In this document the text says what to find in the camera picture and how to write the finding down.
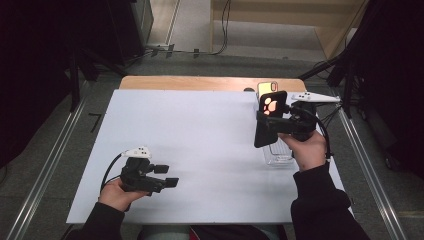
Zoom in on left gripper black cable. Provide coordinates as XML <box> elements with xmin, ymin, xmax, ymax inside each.
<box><xmin>100</xmin><ymin>152</ymin><xmax>129</xmax><ymax>193</ymax></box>

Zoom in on clear-rimmed phone case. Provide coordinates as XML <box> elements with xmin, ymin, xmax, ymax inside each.
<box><xmin>257</xmin><ymin>80</ymin><xmax>279</xmax><ymax>98</ymax></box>

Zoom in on wooden table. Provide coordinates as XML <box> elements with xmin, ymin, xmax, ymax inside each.
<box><xmin>118</xmin><ymin>75</ymin><xmax>308</xmax><ymax>94</ymax></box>

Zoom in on person's lap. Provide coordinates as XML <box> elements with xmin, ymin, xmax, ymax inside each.
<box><xmin>138</xmin><ymin>224</ymin><xmax>290</xmax><ymax>240</ymax></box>

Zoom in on black stand legs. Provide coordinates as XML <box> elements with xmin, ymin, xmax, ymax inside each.
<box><xmin>68</xmin><ymin>46</ymin><xmax>128</xmax><ymax>113</ymax></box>
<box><xmin>298</xmin><ymin>56</ymin><xmax>356</xmax><ymax>119</ymax></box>

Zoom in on beige wooden furniture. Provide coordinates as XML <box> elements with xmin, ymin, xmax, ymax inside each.
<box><xmin>209</xmin><ymin>0</ymin><xmax>369</xmax><ymax>61</ymax></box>

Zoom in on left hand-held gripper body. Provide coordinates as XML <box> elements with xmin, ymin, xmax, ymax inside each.
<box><xmin>119</xmin><ymin>146</ymin><xmax>168</xmax><ymax>196</ymax></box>

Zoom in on black phone case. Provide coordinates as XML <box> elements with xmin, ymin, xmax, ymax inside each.
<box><xmin>253</xmin><ymin>90</ymin><xmax>289</xmax><ymax>149</ymax></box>

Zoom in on metal floor rail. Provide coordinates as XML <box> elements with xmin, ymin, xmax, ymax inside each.
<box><xmin>333</xmin><ymin>89</ymin><xmax>409</xmax><ymax>240</ymax></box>
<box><xmin>6</xmin><ymin>79</ymin><xmax>91</xmax><ymax>240</ymax></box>

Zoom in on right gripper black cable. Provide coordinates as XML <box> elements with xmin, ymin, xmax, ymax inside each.
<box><xmin>301</xmin><ymin>107</ymin><xmax>334</xmax><ymax>163</ymax></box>

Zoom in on clear plastic tray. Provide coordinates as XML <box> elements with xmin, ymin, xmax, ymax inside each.
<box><xmin>254</xmin><ymin>91</ymin><xmax>301</xmax><ymax>167</ymax></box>

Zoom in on black cabinet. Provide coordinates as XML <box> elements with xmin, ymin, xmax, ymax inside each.
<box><xmin>106</xmin><ymin>0</ymin><xmax>155</xmax><ymax>66</ymax></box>

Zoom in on dark curtain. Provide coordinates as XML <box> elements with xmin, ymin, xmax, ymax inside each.
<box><xmin>0</xmin><ymin>0</ymin><xmax>118</xmax><ymax>169</ymax></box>
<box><xmin>346</xmin><ymin>0</ymin><xmax>424</xmax><ymax>179</ymax></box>

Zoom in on person's left hand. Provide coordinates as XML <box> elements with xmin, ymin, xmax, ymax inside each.
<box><xmin>98</xmin><ymin>178</ymin><xmax>149</xmax><ymax>213</ymax></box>

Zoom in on person's right hand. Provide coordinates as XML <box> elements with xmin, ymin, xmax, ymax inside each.
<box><xmin>278</xmin><ymin>130</ymin><xmax>328</xmax><ymax>173</ymax></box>

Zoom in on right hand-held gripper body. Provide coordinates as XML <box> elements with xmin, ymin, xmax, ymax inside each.
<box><xmin>278</xmin><ymin>91</ymin><xmax>342</xmax><ymax>143</ymax></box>

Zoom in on hanging black cable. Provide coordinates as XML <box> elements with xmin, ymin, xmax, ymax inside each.
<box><xmin>213</xmin><ymin>0</ymin><xmax>233</xmax><ymax>56</ymax></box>

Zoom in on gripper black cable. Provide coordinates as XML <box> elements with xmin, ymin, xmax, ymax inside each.
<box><xmin>301</xmin><ymin>107</ymin><xmax>334</xmax><ymax>163</ymax></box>
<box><xmin>100</xmin><ymin>152</ymin><xmax>129</xmax><ymax>193</ymax></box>

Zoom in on white board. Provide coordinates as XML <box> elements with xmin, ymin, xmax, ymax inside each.
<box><xmin>65</xmin><ymin>88</ymin><xmax>354</xmax><ymax>225</ymax></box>

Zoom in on black floor cables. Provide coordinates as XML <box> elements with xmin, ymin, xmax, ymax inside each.
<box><xmin>314</xmin><ymin>101</ymin><xmax>344</xmax><ymax>134</ymax></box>

